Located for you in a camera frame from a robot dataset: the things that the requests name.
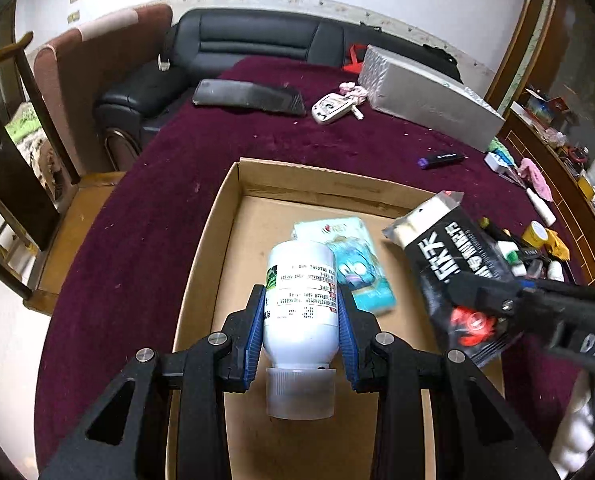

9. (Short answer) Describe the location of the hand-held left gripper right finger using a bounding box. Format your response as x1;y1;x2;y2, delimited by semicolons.
336;290;561;480

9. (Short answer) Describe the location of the yellow round tin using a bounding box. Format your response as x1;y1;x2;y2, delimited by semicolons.
522;221;551;249

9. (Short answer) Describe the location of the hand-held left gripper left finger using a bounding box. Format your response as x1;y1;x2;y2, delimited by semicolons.
38;285;268;480

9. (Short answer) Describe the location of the white plastic bottle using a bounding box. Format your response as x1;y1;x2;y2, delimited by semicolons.
265;240;341;421

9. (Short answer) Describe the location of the red bag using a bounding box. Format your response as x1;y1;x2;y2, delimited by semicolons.
342;44;369;74

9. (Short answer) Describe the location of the wooden door frame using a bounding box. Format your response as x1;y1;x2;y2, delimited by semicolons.
484;0;574;112

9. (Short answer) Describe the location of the wooden chair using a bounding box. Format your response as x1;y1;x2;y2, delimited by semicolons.
0;31;128;317

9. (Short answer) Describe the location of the black snack packet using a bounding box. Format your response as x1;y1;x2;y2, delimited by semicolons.
381;191;524;368

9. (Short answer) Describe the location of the yellow snack packet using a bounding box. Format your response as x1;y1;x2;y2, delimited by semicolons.
545;230;571;262

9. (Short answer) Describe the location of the silver shoe box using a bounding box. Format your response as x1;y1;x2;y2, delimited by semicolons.
359;44;507;154

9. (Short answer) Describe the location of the green towel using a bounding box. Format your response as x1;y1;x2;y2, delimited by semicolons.
487;137;517;167

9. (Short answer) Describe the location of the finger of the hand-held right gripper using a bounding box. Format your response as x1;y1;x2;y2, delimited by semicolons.
446;270;531;322

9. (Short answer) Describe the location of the pink towel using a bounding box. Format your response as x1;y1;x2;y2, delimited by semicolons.
518;157;555;202

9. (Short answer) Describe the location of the cardboard box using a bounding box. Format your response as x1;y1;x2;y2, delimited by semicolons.
165;157;505;480

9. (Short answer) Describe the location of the maroon padded chair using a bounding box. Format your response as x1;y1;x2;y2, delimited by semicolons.
32;4;174;177

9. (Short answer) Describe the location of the person's right forearm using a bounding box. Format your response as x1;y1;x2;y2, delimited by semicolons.
549;372;595;477

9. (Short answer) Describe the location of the black marker purple cap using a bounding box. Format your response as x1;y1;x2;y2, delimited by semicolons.
418;152;466;170

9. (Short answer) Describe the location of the small white green-capped bottle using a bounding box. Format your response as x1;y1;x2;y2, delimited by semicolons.
497;241;527;275

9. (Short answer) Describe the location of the pink charm cord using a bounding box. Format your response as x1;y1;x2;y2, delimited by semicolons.
340;81;369;121

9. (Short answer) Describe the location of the teal tissue packet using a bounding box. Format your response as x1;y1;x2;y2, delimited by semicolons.
292;216;398;316

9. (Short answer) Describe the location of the black leather sofa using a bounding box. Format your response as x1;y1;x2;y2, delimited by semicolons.
95;8;462;157

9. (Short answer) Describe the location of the white spray bottle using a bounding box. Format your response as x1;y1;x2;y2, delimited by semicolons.
525;187;557;226

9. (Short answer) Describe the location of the black bag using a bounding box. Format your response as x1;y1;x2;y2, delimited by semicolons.
421;43;461;82

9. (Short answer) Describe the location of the clutter on cabinet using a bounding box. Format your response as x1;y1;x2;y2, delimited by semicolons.
510;87;595;196

